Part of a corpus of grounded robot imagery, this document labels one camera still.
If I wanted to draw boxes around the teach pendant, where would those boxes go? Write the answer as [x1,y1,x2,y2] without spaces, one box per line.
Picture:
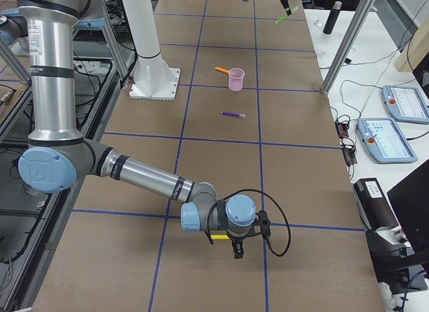
[357,117,418,164]
[381,85,428,124]

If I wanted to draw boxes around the black brown box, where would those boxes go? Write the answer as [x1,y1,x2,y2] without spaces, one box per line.
[353,178,399,231]

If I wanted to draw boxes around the small circuit boards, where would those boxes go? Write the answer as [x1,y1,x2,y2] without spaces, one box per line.
[334,120,357,167]

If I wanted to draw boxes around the purple marker pen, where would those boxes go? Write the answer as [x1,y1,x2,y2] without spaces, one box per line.
[221,111,246,118]

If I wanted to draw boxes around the near teach pendant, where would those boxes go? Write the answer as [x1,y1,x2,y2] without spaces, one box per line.
[357,117,418,164]

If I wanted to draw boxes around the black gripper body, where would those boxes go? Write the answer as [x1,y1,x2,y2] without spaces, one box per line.
[227,227,258,245]

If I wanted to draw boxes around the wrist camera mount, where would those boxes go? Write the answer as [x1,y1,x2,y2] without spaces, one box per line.
[252,210,271,242]

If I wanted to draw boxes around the far teach pendant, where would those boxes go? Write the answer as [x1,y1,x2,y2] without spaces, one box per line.
[381,85,428,124]

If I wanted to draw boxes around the black water bottle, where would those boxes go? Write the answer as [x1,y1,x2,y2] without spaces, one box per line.
[322,1,342,34]

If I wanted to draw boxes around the black camera cable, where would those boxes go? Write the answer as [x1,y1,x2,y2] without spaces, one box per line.
[206,189,292,258]

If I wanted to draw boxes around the orange marker pen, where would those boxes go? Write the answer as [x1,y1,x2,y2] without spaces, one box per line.
[214,66,229,74]

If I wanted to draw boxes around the green marker pen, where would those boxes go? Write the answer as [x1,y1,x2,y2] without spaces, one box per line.
[275,6,299,24]

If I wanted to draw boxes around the yellow marker pen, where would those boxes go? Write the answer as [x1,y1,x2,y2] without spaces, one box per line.
[211,235,230,241]

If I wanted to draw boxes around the black monitor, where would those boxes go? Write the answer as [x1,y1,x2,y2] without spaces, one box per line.
[387,161,428,252]

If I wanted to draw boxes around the white camera pillar base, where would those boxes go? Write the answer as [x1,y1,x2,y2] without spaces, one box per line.
[122,0,180,101]

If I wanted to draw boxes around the aluminium frame post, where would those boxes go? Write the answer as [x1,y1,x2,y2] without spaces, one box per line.
[320,0,375,95]

